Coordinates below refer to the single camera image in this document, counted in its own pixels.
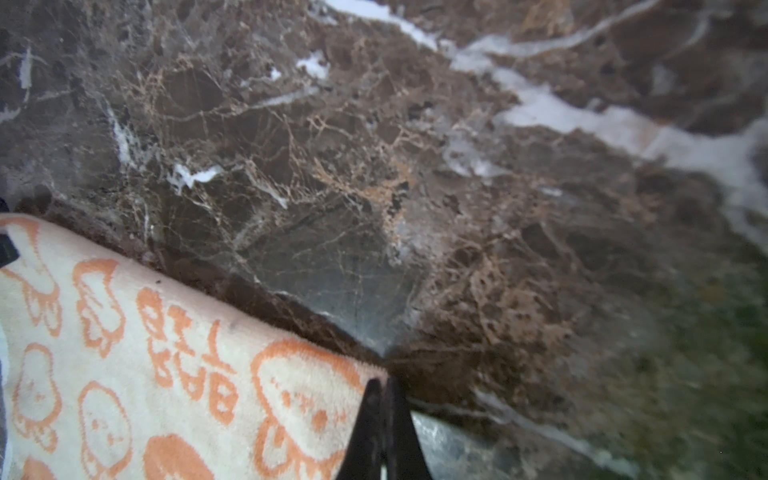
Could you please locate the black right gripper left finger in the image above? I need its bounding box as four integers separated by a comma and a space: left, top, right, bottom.
336, 378, 383, 480

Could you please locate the brown pattern towel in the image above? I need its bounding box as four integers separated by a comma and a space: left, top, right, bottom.
1, 214, 383, 479

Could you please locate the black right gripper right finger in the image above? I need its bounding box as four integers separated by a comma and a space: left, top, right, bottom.
383, 377, 432, 480

